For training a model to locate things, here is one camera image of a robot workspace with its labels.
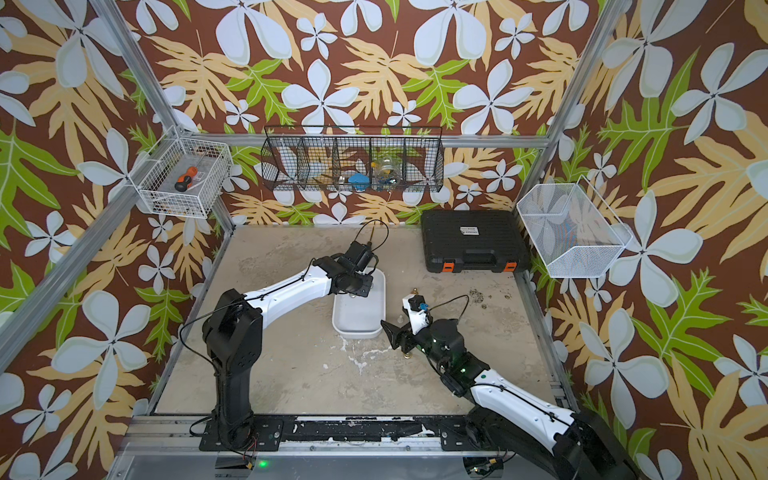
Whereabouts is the white mesh basket right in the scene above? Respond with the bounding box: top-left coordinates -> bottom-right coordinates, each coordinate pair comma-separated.
517,176 -> 633,279

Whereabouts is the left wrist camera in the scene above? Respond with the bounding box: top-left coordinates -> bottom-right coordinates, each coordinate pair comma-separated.
345,240 -> 374,271

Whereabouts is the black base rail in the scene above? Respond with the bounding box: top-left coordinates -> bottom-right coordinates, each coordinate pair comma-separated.
199,413 -> 522,452

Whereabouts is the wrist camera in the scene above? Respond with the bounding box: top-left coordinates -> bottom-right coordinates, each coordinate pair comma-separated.
402,293 -> 431,334
345,240 -> 374,271

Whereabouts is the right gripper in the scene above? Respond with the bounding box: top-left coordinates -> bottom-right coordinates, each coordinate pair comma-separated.
381,306 -> 452,374

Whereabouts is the blue object in basket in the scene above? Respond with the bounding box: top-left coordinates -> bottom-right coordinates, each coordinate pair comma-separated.
348,173 -> 370,192

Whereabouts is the red black screwdriver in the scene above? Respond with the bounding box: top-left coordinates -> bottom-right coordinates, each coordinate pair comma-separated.
174,167 -> 198,193

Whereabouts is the clear bottle in basket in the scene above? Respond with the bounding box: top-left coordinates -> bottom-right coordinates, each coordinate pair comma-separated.
376,155 -> 399,181

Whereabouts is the white wire basket left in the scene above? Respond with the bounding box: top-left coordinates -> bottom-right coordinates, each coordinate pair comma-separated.
134,130 -> 233,219

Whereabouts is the black wire basket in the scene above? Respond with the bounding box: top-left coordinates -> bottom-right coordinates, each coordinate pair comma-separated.
258,126 -> 445,193

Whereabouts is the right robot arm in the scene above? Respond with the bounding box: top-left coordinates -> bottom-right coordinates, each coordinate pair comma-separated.
381,319 -> 641,479

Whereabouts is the white plastic storage box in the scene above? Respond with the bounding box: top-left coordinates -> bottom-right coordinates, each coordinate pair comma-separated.
332,269 -> 386,340

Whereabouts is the black tool case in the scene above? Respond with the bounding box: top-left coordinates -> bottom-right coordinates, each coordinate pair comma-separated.
420,210 -> 532,273

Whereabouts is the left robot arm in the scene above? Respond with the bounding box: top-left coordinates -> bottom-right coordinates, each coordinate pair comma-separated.
202,253 -> 377,451

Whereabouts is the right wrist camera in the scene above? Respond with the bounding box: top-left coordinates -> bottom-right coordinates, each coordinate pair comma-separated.
402,293 -> 431,334

